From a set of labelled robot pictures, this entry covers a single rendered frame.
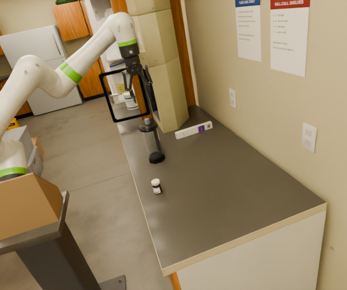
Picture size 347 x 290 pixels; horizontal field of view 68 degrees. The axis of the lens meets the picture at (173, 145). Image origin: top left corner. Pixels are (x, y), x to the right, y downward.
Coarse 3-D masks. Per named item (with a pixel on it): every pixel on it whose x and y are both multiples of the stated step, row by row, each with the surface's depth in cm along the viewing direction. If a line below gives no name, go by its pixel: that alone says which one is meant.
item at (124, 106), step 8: (120, 72) 190; (104, 80) 190; (112, 80) 191; (120, 80) 192; (128, 80) 193; (136, 80) 194; (112, 88) 194; (120, 88) 195; (136, 88) 197; (120, 96) 198; (128, 96) 199; (136, 96) 200; (112, 104) 199; (120, 104) 201; (128, 104) 202; (136, 104) 203; (144, 104) 204; (120, 112) 203; (128, 112) 205; (136, 112) 206; (144, 112) 207
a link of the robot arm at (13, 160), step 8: (8, 144) 119; (16, 144) 124; (8, 152) 118; (16, 152) 123; (24, 152) 128; (0, 160) 116; (8, 160) 119; (16, 160) 121; (24, 160) 125; (0, 168) 118; (8, 168) 118; (16, 168) 120; (24, 168) 123; (0, 176) 117
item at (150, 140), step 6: (156, 126) 142; (144, 132) 142; (150, 132) 142; (156, 132) 144; (144, 138) 145; (150, 138) 143; (156, 138) 145; (150, 144) 145; (156, 144) 146; (150, 150) 148; (156, 150) 148; (150, 156) 150; (156, 156) 149
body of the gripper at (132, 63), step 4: (136, 56) 125; (124, 60) 126; (128, 60) 124; (132, 60) 124; (136, 60) 125; (128, 64) 125; (132, 64) 125; (136, 64) 128; (140, 64) 129; (128, 68) 128; (132, 68) 128; (140, 68) 129; (128, 72) 129; (136, 72) 130
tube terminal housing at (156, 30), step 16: (144, 16) 149; (160, 16) 155; (144, 32) 153; (160, 32) 156; (144, 48) 157; (160, 48) 159; (176, 48) 175; (160, 64) 164; (176, 64) 177; (160, 80) 168; (176, 80) 178; (160, 96) 172; (176, 96) 180; (160, 112) 177; (176, 112) 182; (176, 128) 186
